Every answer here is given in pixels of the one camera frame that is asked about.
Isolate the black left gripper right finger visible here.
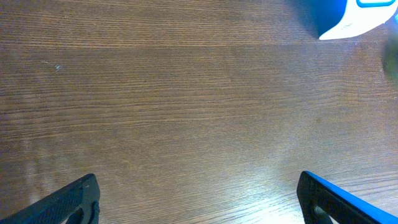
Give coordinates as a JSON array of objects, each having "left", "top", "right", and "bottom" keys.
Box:
[{"left": 297, "top": 171, "right": 397, "bottom": 224}]

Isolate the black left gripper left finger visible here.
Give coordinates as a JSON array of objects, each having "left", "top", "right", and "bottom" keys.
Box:
[{"left": 1, "top": 174, "right": 100, "bottom": 224}]

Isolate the green lid jar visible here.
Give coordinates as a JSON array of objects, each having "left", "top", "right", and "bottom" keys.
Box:
[{"left": 382, "top": 32, "right": 397, "bottom": 86}]

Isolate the white barcode scanner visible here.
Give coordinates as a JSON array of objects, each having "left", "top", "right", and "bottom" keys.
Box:
[{"left": 303, "top": 0, "right": 398, "bottom": 41}]

